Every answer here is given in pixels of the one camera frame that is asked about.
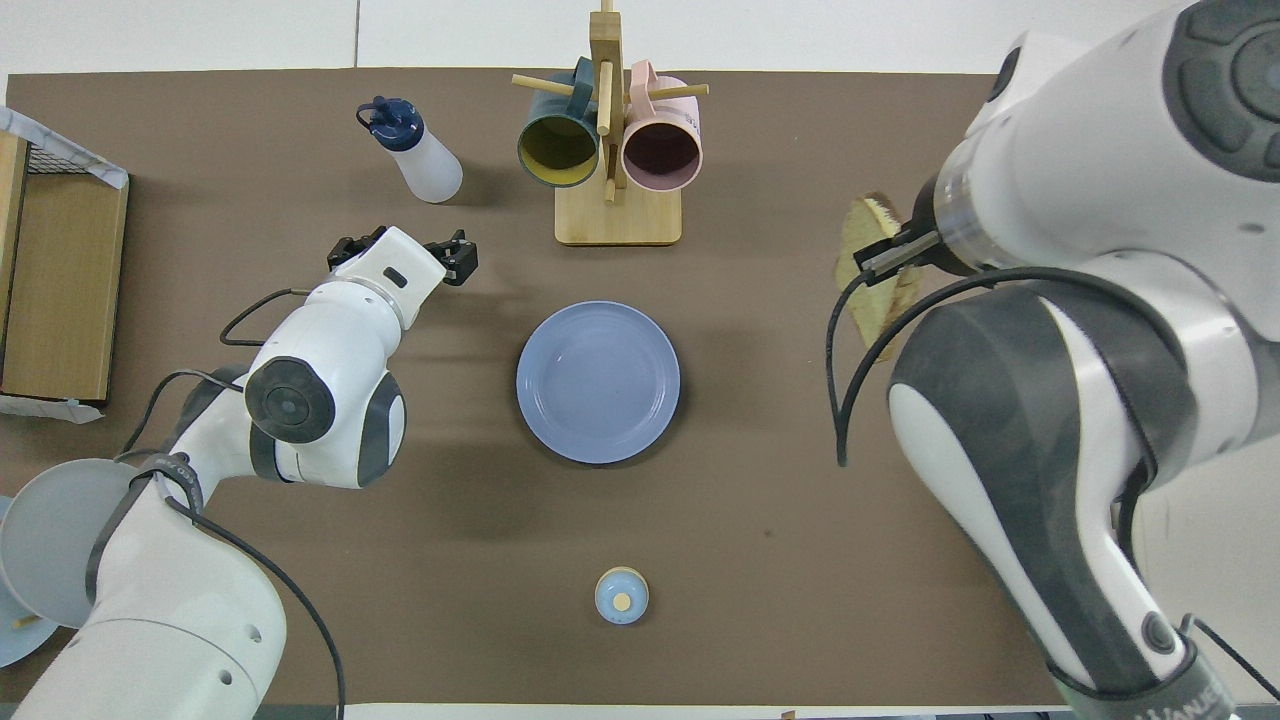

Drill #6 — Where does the grey plate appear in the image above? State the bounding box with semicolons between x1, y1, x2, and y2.
0;458;141;629

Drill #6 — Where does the wooden mug tree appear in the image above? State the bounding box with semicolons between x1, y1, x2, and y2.
511;0;710;247

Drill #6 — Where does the teal mug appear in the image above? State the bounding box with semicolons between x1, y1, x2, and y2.
517;57;601;189

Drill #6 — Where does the small blue call bell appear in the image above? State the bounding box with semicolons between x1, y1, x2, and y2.
595;566;650;625

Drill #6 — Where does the seasoning bottle with navy cap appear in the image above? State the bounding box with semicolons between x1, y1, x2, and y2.
357;96;464;204

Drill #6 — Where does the light blue plate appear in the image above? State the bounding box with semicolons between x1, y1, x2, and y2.
0;495;61;669

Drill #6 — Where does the toasted bread slice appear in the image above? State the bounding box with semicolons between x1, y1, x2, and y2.
835;193;926;363

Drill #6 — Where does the pink mug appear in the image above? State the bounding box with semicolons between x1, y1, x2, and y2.
621;60;704;193

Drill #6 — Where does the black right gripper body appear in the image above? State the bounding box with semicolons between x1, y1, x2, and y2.
912;175;976;276

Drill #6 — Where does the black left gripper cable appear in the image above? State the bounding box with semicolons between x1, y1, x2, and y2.
120;288;346;720

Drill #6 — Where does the wooden box with cloth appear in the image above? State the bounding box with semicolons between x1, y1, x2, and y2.
0;105;131;423

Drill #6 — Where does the brown table mat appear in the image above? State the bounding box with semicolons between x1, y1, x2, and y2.
0;68;1280;706

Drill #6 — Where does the blue round plate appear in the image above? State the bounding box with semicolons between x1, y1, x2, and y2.
516;301;681;465

